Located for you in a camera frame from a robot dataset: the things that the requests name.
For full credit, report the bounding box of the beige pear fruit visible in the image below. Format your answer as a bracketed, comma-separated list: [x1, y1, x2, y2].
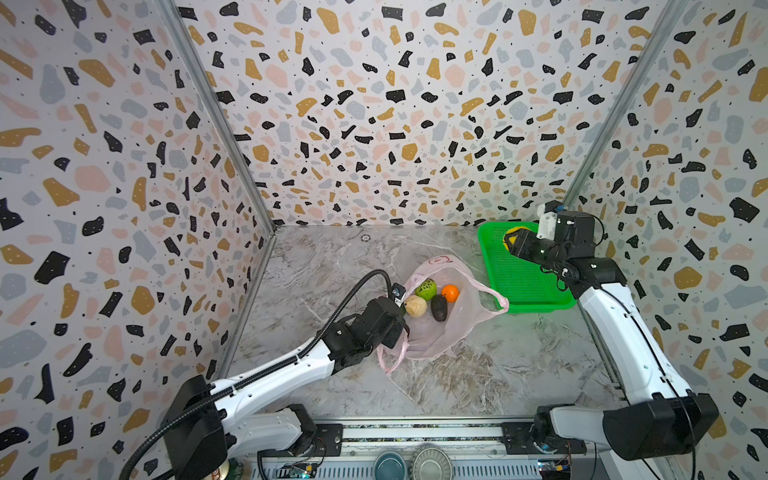
[404, 295, 428, 318]

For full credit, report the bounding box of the pink plastic bag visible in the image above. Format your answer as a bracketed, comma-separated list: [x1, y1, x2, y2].
[377, 255, 510, 374]

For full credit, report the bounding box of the green custard apple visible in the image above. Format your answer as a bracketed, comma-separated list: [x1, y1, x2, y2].
[414, 278, 437, 302]

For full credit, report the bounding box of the yellow lemon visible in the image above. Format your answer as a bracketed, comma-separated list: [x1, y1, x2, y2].
[503, 227, 523, 250]

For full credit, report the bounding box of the dark avocado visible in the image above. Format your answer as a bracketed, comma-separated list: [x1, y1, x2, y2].
[430, 295, 448, 323]

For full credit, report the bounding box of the orange fruit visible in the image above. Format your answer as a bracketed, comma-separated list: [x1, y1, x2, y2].
[440, 284, 461, 303]

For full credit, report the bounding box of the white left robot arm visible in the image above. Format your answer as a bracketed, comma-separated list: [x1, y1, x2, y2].
[161, 297, 406, 479]

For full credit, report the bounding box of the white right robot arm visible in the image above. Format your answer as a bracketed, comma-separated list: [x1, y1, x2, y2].
[503, 206, 719, 461]

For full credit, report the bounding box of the green plastic basket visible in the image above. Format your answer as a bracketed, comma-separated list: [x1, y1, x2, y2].
[477, 221, 576, 314]

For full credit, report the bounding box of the teal ceramic bowl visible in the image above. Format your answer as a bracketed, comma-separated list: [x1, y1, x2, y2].
[372, 451, 409, 480]

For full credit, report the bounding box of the grey ribbed plate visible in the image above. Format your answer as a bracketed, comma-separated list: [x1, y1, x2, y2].
[410, 446, 453, 480]

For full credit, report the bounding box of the green circuit board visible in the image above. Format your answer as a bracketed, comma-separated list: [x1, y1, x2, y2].
[275, 462, 319, 479]

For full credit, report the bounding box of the green gold drink can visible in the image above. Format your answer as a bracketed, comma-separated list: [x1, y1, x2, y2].
[205, 458, 252, 480]

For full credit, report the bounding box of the right circuit board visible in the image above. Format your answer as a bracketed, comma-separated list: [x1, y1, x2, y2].
[537, 460, 571, 480]

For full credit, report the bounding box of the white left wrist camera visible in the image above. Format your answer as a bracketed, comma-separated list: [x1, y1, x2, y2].
[389, 283, 407, 305]

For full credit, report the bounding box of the black corrugated cable conduit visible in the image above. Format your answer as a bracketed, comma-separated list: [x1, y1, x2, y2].
[118, 268, 394, 480]

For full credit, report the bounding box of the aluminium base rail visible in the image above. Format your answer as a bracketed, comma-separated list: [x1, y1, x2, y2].
[239, 415, 679, 480]

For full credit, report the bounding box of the aluminium corner post right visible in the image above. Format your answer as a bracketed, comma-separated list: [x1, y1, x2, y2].
[563, 0, 688, 210]

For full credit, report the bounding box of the aluminium corner post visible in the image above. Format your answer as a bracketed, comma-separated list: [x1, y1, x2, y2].
[563, 0, 688, 210]
[155, 0, 276, 237]

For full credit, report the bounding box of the aluminium corner post left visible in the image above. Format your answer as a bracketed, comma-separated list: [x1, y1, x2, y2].
[155, 0, 276, 237]

